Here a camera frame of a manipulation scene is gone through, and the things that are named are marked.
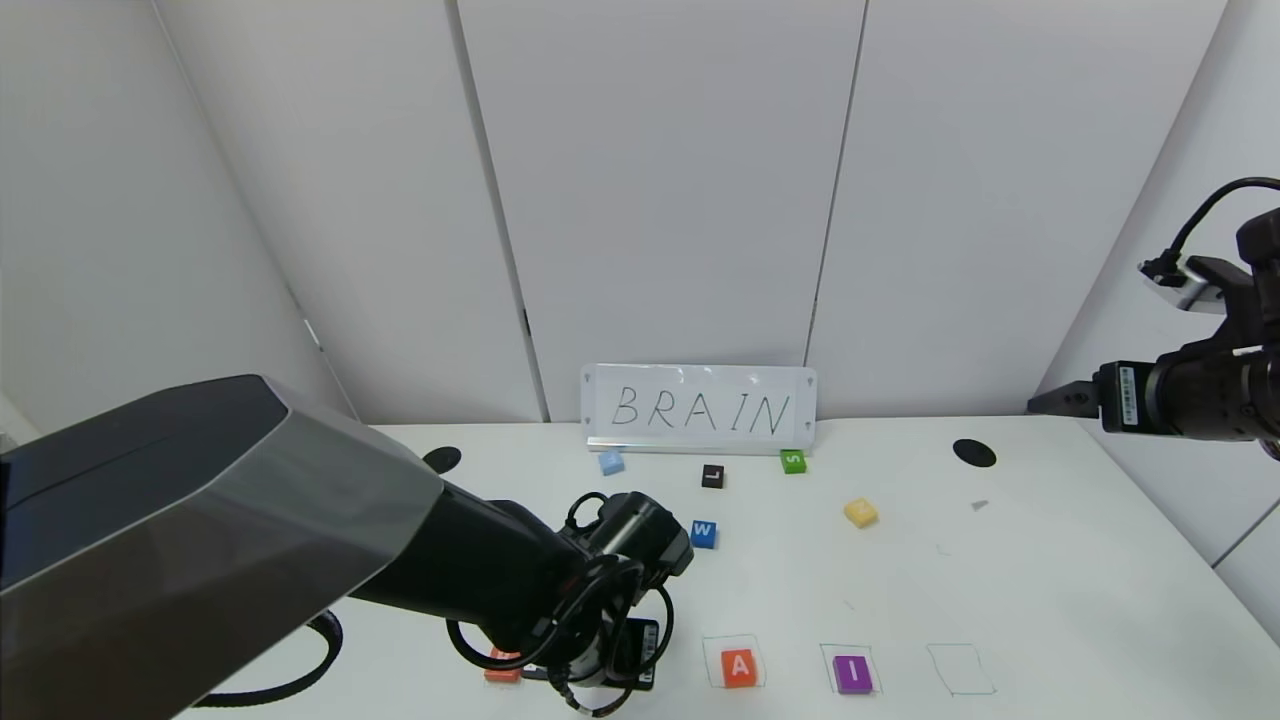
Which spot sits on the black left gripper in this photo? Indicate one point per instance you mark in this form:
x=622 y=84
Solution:
x=637 y=650

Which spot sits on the yellow block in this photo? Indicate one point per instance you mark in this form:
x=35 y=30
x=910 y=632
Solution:
x=860 y=513

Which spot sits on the green block letter S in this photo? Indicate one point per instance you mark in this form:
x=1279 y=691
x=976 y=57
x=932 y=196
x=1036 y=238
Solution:
x=793 y=462

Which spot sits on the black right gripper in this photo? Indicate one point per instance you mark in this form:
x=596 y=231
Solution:
x=1123 y=396

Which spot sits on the blue block letter W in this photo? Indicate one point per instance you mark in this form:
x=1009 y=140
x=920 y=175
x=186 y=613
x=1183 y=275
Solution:
x=705 y=534

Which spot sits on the black round table grommet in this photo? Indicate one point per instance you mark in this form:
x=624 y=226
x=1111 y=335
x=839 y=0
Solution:
x=444 y=459
x=974 y=453

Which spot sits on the black block letter L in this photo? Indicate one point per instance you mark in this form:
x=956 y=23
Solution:
x=712 y=476

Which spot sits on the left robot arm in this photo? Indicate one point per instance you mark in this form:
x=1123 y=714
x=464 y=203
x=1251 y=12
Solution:
x=200 y=520

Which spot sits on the light blue block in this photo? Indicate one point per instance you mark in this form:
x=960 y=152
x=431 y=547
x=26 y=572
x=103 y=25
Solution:
x=612 y=462

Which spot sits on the orange block letter B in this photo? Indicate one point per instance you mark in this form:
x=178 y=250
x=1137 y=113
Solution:
x=500 y=672

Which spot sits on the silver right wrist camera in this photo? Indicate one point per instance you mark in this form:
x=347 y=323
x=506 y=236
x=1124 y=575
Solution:
x=1188 y=290

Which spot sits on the white sign reading BRAIN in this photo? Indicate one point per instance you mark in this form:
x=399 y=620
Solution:
x=700 y=410

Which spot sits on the purple block letter I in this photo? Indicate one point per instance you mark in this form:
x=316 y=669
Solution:
x=853 y=673

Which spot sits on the orange block letter A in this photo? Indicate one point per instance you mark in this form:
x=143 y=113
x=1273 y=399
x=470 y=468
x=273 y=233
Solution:
x=739 y=667

